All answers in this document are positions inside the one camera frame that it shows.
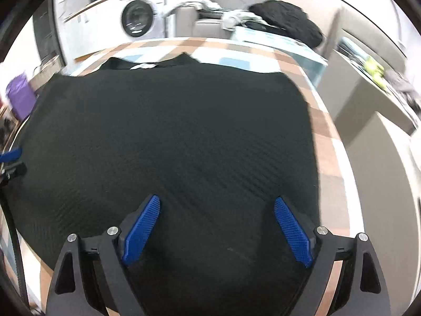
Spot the white blanket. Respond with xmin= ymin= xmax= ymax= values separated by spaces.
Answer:
xmin=163 ymin=0 xmax=219 ymax=17

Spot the checked tablecloth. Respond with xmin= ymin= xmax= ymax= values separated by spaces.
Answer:
xmin=28 ymin=36 xmax=359 ymax=316

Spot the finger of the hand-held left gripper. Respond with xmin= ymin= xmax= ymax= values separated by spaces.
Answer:
xmin=0 ymin=147 xmax=27 ymax=180

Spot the white crumpled garment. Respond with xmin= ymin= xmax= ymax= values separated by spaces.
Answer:
xmin=221 ymin=9 xmax=260 ymax=30

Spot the blue checked table cover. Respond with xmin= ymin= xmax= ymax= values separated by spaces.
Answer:
xmin=230 ymin=26 xmax=329 ymax=86

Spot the black knit sweater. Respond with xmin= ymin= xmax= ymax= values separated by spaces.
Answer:
xmin=5 ymin=53 xmax=321 ymax=316

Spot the tall beige cabinet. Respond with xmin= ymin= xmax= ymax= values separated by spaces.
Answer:
xmin=345 ymin=112 xmax=421 ymax=316

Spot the green soft toy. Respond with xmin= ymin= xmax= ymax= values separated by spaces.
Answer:
xmin=363 ymin=56 xmax=387 ymax=88

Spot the purple bag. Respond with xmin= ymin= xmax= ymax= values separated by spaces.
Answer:
xmin=6 ymin=73 xmax=37 ymax=121

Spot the white kitchen base cabinet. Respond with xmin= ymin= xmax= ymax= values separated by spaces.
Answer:
xmin=54 ymin=0 xmax=124 ymax=61

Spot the grey sofa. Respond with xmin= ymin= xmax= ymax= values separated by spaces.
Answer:
xmin=176 ymin=3 xmax=231 ymax=38

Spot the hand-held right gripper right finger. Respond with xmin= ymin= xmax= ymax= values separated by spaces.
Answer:
xmin=274 ymin=197 xmax=392 ymax=316

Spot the white washing machine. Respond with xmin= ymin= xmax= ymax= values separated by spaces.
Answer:
xmin=113 ymin=0 xmax=170 ymax=42

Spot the woven laundry basket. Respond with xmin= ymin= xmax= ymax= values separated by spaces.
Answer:
xmin=31 ymin=64 xmax=63 ymax=89

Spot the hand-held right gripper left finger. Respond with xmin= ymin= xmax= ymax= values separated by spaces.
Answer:
xmin=46 ymin=195 xmax=161 ymax=316

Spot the black quilted jacket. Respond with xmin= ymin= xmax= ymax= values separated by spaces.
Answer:
xmin=248 ymin=0 xmax=324 ymax=48

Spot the low beige cabinet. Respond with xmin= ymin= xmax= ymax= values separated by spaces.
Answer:
xmin=317 ymin=49 xmax=415 ymax=135

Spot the grey duvet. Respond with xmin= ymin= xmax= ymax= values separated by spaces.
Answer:
xmin=383 ymin=69 xmax=421 ymax=112

